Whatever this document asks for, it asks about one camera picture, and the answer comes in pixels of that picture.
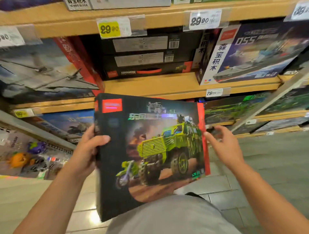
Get person's left forearm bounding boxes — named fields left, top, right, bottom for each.
left=14, top=169, right=92, bottom=234

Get orange toy packet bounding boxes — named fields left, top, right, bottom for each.
left=0, top=140, right=73, bottom=180

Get person's left hand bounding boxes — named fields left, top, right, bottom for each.
left=67, top=124, right=112, bottom=180

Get wooden shelf unit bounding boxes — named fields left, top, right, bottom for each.
left=0, top=0, right=309, bottom=140

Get green armoured truck box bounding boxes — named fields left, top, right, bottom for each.
left=94, top=93, right=211, bottom=222

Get person's black trousers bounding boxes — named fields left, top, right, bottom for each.
left=183, top=192, right=206, bottom=201

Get person's grey clothing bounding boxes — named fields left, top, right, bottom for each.
left=106, top=194, right=242, bottom=234

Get person's right hand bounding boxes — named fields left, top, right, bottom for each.
left=203, top=125, right=246, bottom=173

